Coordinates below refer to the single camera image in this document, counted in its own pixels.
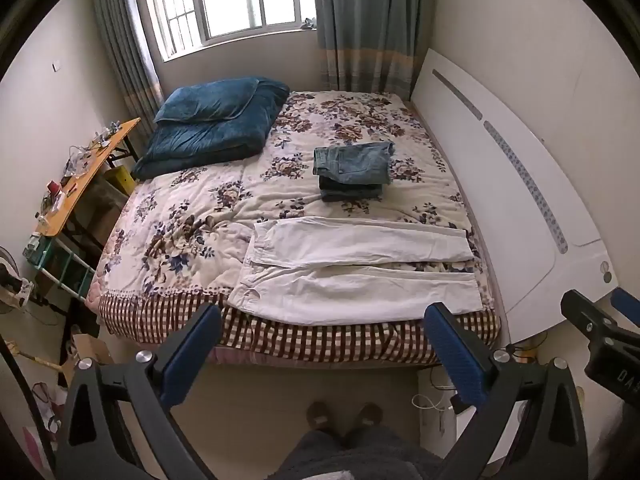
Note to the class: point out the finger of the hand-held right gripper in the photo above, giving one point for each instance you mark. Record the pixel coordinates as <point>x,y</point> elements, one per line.
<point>627,302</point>
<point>585,312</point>

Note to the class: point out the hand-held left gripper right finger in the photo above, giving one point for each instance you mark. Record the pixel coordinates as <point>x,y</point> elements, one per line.
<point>452,355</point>

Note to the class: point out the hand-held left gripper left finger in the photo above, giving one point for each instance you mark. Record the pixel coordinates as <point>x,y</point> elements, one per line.
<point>192,355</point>

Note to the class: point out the white pants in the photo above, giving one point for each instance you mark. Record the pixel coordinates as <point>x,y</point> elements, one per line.
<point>350,292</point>

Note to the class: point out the dark gray folded pants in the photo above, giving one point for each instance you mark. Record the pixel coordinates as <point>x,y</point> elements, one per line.
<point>350,197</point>

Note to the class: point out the cardboard box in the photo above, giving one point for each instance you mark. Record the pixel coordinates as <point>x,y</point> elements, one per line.
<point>92,350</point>

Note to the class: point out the person's legs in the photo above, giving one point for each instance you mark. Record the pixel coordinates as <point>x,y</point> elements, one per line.
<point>350,455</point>

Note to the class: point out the green metal rack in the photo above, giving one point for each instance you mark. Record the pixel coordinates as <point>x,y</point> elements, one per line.
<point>67,267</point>

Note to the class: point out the white bed headboard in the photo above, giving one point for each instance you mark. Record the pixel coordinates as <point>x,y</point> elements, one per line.
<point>500,185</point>

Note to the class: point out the clear plastic bag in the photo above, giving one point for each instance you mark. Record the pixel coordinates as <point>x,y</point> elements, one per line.
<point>47,407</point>

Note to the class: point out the pink bag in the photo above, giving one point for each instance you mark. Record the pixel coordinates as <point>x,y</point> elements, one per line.
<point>37,447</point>

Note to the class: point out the yellow box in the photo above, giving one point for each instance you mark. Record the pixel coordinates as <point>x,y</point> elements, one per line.
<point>119,180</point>

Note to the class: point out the white standing fan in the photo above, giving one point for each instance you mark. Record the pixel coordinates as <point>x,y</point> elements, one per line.
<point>11,282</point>

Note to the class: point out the wooden desk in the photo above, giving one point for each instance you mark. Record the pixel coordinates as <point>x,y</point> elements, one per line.
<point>87,177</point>

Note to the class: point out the blue duvet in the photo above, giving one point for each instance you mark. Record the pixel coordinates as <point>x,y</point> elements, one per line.
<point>200,147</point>

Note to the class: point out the red cup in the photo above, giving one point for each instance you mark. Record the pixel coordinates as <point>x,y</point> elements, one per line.
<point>52,190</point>

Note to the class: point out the floral blanket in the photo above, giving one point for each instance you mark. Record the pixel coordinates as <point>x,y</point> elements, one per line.
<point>300,125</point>

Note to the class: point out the blue pillow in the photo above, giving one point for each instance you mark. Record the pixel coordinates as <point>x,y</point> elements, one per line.
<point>200,100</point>

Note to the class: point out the teal striped curtain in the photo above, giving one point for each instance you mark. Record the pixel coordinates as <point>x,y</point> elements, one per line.
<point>120,50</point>
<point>365,25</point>

